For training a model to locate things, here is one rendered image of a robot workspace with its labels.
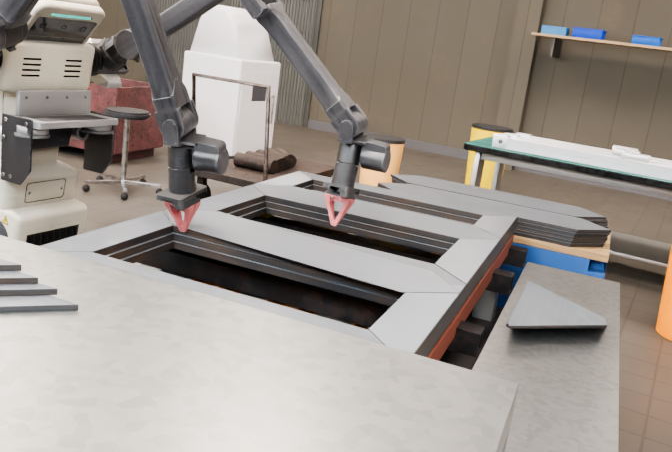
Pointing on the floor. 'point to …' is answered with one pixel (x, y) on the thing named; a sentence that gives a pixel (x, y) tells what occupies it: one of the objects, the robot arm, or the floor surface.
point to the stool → (124, 152)
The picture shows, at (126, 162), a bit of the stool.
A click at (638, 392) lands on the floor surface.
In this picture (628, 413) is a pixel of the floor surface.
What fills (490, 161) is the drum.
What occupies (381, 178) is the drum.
